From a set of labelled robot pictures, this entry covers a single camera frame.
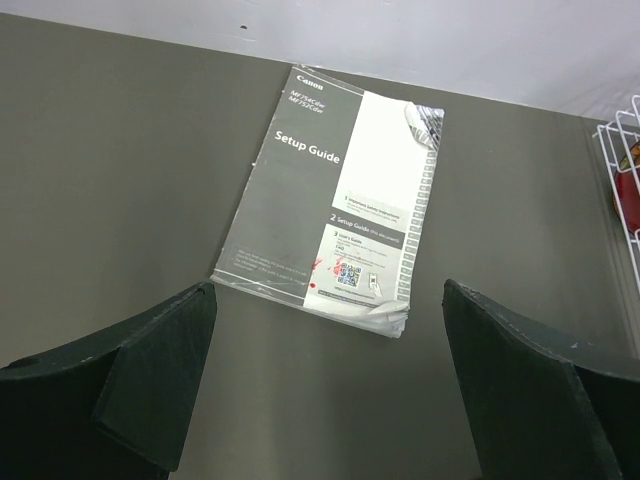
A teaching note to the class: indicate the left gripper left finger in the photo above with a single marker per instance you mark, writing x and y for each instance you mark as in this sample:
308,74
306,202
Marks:
115,404

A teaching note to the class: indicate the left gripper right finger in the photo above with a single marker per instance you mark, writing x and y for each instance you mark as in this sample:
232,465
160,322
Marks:
541,404

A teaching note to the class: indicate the red floral plate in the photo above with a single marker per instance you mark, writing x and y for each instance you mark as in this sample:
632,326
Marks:
628,194

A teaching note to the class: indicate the white wire dish rack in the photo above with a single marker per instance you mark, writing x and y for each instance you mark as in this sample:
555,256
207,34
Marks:
619,144

